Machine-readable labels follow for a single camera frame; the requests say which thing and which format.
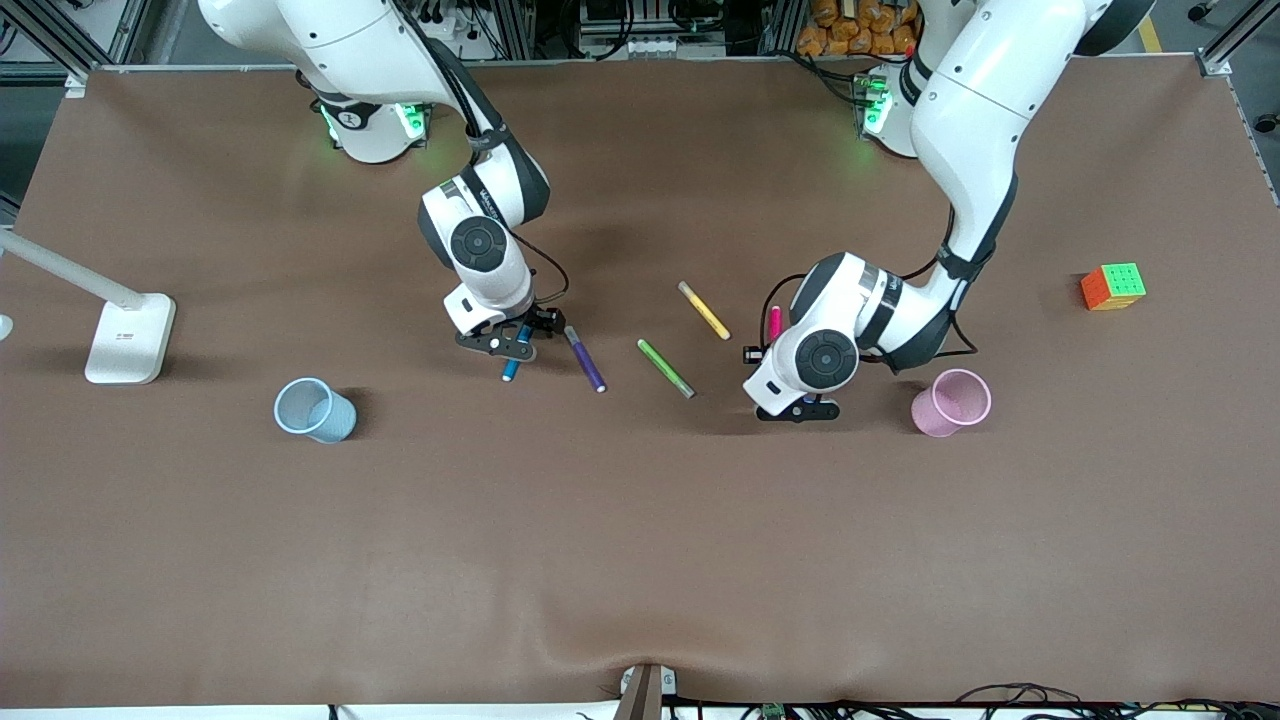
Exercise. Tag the light blue plastic cup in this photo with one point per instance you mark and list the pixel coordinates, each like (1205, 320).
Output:
(330, 420)

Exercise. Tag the white power strip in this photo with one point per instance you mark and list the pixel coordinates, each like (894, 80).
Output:
(650, 46)

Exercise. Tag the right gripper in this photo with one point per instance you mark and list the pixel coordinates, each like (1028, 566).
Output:
(545, 322)

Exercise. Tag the aluminium frame profile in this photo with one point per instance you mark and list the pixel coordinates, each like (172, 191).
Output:
(55, 40)
(1225, 45)

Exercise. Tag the green marker pen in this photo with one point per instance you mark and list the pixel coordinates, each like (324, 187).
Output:
(665, 368)

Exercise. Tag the orange packaged goods pile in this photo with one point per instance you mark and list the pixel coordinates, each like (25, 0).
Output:
(850, 25)

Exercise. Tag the multicoloured puzzle cube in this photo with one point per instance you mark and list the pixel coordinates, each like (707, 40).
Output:
(1120, 283)

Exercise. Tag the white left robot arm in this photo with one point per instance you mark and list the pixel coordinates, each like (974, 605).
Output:
(980, 100)

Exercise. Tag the white desk lamp stand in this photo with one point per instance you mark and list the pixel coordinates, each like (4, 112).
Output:
(128, 340)

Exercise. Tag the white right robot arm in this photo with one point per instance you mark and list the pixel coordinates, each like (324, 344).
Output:
(340, 40)

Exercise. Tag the purple marker pen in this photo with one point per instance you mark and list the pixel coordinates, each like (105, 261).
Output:
(586, 362)

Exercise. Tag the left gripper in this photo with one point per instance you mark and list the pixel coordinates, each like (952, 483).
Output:
(746, 354)

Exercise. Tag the pink marker pen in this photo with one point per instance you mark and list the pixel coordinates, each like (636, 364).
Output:
(775, 325)

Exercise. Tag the blue marker pen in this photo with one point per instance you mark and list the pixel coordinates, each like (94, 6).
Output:
(511, 372)

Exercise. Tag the pink plastic cup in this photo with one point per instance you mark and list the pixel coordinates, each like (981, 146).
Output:
(940, 415)

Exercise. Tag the black round knob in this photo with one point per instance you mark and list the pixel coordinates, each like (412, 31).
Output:
(1268, 123)

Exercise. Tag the yellow marker pen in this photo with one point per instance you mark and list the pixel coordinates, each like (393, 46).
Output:
(705, 312)

